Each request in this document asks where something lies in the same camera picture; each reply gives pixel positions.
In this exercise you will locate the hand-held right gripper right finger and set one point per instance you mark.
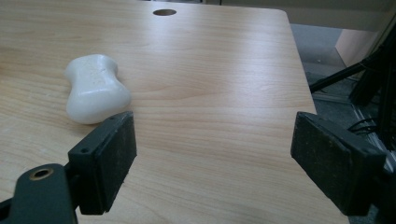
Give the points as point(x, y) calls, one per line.
point(333, 161)

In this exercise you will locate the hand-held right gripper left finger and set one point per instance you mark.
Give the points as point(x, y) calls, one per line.
point(102, 161)

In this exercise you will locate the white plastic bottle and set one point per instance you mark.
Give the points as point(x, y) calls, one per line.
point(95, 88)

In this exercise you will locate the black tripod stand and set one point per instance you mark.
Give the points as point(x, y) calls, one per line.
point(370, 81)

